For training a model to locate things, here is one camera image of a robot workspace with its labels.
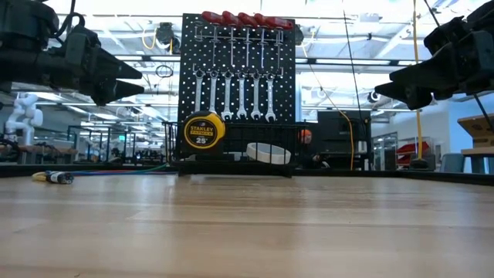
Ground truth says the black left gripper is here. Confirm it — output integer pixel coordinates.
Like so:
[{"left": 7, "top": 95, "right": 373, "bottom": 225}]
[{"left": 45, "top": 45, "right": 146, "bottom": 107}]

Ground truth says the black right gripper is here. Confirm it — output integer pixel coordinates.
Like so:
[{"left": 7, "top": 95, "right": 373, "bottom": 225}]
[{"left": 374, "top": 0, "right": 494, "bottom": 111}]

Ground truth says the yellow black tape measure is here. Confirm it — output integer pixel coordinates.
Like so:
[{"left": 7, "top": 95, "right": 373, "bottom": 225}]
[{"left": 181, "top": 110, "right": 227, "bottom": 158}]

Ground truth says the black metal peg board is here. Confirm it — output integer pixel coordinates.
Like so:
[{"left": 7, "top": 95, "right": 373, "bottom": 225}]
[{"left": 177, "top": 13, "right": 297, "bottom": 175}]

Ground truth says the long ceiling light strip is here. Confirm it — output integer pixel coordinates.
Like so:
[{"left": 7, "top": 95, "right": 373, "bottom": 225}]
[
  {"left": 115, "top": 55, "right": 182, "bottom": 63},
  {"left": 299, "top": 57, "right": 425, "bottom": 67}
]

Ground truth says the red bin shelf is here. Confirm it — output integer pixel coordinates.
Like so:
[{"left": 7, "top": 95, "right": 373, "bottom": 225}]
[{"left": 395, "top": 140, "right": 431, "bottom": 168}]

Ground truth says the grey blue chair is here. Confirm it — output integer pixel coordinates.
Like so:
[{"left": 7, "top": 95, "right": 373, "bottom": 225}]
[{"left": 439, "top": 152, "right": 466, "bottom": 173}]

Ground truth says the black cabinet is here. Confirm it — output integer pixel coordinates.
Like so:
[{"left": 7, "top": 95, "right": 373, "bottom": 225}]
[{"left": 316, "top": 110, "right": 374, "bottom": 171}]

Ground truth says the person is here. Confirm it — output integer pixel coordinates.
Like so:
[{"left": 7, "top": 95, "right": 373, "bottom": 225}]
[{"left": 299, "top": 138, "right": 332, "bottom": 170}]

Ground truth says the black cable loop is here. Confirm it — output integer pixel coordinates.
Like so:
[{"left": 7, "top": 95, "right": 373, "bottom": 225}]
[{"left": 154, "top": 64, "right": 174, "bottom": 79}]

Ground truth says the yellow hanging cord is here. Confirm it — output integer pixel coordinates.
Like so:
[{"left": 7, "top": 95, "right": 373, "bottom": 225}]
[{"left": 411, "top": 0, "right": 424, "bottom": 160}]

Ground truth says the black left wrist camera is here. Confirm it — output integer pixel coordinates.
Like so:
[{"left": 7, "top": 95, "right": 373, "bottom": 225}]
[{"left": 63, "top": 25, "right": 93, "bottom": 66}]

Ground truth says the thin black hanging cord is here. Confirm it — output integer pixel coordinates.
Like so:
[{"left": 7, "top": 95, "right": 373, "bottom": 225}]
[{"left": 341, "top": 0, "right": 366, "bottom": 121}]

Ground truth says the black round cord weight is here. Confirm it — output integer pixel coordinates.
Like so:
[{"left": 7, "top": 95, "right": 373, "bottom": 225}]
[{"left": 409, "top": 155, "right": 437, "bottom": 171}]

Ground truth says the yellow pendant cable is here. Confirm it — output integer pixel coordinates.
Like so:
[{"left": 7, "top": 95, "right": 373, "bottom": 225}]
[{"left": 334, "top": 109, "right": 356, "bottom": 171}]

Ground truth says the green electrical wire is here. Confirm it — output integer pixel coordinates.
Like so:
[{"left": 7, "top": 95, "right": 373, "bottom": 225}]
[{"left": 130, "top": 162, "right": 171, "bottom": 173}]

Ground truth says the black wire basket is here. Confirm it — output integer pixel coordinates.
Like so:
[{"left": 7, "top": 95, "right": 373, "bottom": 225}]
[{"left": 161, "top": 120, "right": 310, "bottom": 173}]

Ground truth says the black hose coil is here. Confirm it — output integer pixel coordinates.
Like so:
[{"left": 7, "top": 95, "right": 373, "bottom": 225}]
[{"left": 0, "top": 137, "right": 21, "bottom": 163}]

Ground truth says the black aluminium table frame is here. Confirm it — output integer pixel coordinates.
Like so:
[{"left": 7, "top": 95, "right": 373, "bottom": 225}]
[{"left": 0, "top": 161, "right": 494, "bottom": 186}]

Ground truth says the white wire hook rail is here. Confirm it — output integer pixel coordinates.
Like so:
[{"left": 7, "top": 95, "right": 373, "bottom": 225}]
[{"left": 192, "top": 64, "right": 285, "bottom": 78}]

